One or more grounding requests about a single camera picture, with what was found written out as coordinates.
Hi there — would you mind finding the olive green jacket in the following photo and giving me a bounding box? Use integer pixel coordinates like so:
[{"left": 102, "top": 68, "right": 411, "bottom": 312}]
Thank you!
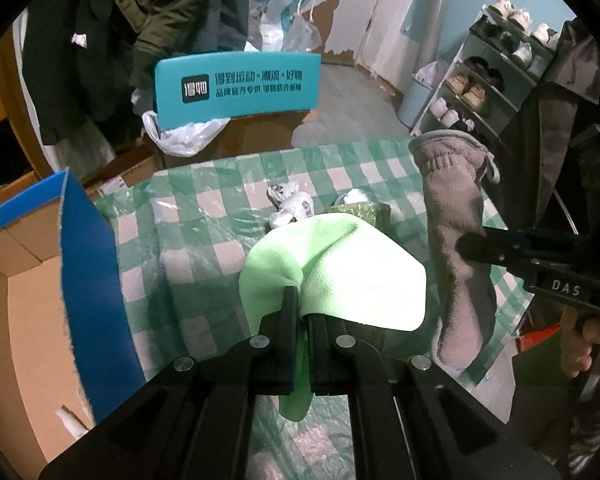
[{"left": 105, "top": 0, "right": 218, "bottom": 111}]

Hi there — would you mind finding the blue cardboard box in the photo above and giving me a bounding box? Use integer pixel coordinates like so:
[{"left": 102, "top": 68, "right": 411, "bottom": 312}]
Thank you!
[{"left": 0, "top": 170, "right": 146, "bottom": 461}]

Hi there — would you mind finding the clear blue plastic bag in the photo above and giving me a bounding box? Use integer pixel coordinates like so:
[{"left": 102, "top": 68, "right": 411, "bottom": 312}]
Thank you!
[{"left": 247, "top": 0, "right": 326, "bottom": 56}]

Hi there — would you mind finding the grey fleece sock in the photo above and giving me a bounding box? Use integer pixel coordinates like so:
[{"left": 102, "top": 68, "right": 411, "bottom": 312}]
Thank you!
[{"left": 408, "top": 130, "right": 501, "bottom": 372}]

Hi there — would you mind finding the white patterned sock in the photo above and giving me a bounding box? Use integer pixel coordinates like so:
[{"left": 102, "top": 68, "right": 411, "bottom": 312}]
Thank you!
[{"left": 267, "top": 183, "right": 315, "bottom": 231}]

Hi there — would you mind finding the green patterned sock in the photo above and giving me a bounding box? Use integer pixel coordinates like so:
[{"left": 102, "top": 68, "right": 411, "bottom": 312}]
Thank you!
[{"left": 325, "top": 189, "right": 393, "bottom": 228}]

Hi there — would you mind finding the person's dark jacket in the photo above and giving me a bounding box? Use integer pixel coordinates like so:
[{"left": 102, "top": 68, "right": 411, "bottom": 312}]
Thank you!
[{"left": 495, "top": 17, "right": 600, "bottom": 466}]

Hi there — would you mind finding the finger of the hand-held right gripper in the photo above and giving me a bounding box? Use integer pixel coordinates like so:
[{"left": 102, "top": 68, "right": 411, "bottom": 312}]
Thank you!
[
  {"left": 456, "top": 232, "right": 536, "bottom": 267},
  {"left": 482, "top": 226, "right": 588, "bottom": 256}
]

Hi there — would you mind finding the brown cardboard box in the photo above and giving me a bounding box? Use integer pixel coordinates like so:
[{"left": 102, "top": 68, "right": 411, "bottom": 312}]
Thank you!
[{"left": 157, "top": 107, "right": 321, "bottom": 170}]

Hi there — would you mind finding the person's right hand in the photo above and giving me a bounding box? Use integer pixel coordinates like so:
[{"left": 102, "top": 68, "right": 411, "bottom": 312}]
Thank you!
[{"left": 560, "top": 305, "right": 600, "bottom": 376}]

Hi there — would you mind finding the teal cardboard box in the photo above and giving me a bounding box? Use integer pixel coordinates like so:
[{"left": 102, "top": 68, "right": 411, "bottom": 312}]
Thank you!
[{"left": 152, "top": 51, "right": 322, "bottom": 130}]

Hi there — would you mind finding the light green microfiber cloth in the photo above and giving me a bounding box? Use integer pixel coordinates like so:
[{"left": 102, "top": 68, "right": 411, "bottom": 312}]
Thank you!
[{"left": 239, "top": 213, "right": 427, "bottom": 422}]

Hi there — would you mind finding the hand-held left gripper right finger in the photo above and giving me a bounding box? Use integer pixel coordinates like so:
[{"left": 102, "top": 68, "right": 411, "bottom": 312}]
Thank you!
[{"left": 307, "top": 312, "right": 561, "bottom": 480}]

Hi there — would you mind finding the group of shoes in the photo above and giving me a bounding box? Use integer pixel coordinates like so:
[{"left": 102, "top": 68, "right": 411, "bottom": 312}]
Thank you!
[{"left": 427, "top": 0, "right": 561, "bottom": 133}]

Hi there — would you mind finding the green checked tablecloth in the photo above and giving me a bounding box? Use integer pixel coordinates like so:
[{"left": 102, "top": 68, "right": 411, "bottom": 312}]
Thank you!
[{"left": 95, "top": 137, "right": 536, "bottom": 480}]

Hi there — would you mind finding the small white plastic bag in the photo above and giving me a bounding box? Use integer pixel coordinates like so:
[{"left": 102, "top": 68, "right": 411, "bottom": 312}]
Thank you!
[{"left": 412, "top": 61, "right": 443, "bottom": 86}]

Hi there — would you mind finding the red box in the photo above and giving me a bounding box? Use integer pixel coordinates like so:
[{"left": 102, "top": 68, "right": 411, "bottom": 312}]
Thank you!
[{"left": 515, "top": 327, "right": 563, "bottom": 356}]

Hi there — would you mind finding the open cardboard box with label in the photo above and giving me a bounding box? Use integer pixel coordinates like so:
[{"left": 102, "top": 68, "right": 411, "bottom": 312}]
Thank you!
[{"left": 77, "top": 152, "right": 166, "bottom": 201}]

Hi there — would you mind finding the shoe rack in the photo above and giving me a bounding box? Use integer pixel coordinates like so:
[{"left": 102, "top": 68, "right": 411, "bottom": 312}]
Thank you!
[{"left": 412, "top": 4, "right": 563, "bottom": 143}]

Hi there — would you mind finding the blue-grey coat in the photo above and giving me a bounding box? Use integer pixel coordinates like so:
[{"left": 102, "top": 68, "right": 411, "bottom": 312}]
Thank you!
[{"left": 200, "top": 0, "right": 253, "bottom": 53}]

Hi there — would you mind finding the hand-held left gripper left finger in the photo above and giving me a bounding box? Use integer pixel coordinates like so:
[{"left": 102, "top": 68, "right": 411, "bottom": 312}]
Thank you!
[{"left": 40, "top": 285, "right": 301, "bottom": 480}]

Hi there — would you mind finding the black coat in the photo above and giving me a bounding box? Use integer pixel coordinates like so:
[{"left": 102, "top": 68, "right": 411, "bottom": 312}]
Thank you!
[{"left": 22, "top": 0, "right": 141, "bottom": 147}]

